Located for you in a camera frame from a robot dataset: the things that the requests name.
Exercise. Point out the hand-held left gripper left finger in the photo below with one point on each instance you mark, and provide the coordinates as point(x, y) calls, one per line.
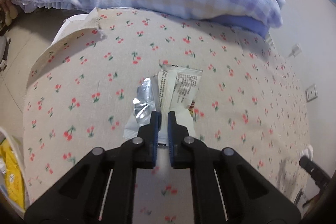
point(156, 123)

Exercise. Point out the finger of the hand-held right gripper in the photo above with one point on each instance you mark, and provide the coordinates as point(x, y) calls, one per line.
point(315, 170)

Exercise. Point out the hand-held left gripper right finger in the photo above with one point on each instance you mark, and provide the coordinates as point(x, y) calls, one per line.
point(172, 123)

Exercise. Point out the white printed snack wrapper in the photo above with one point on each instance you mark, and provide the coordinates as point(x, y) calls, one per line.
point(181, 87)

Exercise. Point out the white plastic trash bin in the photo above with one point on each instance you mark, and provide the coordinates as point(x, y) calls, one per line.
point(10, 134)

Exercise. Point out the white round plastic object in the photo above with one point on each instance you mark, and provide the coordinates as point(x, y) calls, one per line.
point(307, 151)

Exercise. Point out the silver foil wrapper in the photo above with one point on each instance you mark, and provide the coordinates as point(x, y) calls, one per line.
point(143, 103)

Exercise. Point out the small colourful wrapper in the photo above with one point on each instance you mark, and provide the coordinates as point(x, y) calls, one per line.
point(196, 111)

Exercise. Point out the cherry print tablecloth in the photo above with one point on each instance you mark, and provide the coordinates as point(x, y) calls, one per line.
point(105, 82)

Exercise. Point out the yellow snack bag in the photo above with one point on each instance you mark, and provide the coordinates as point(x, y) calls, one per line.
point(11, 176)

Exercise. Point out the grey chair base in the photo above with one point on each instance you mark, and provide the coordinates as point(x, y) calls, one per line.
point(3, 53)

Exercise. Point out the wall socket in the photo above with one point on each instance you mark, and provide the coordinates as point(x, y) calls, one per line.
point(311, 92)

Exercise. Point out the white wall plug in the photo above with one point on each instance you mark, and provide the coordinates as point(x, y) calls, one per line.
point(295, 49)

